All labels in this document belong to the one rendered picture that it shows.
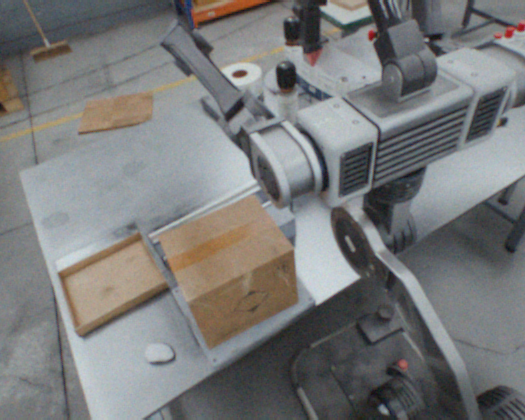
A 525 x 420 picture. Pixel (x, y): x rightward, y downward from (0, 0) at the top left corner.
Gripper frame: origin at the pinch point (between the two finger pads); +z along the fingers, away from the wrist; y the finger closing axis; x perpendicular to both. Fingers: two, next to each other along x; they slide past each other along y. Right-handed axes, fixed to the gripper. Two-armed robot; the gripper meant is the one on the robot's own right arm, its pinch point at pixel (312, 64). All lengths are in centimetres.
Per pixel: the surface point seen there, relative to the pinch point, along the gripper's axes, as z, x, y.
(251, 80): 17.0, -31.7, 10.6
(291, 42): 11.7, -39.1, -16.1
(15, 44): 122, -435, 107
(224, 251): 5, 53, 67
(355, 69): 32, -28, -46
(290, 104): 16.6, -4.7, 7.7
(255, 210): 6, 46, 53
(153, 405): 34, 66, 100
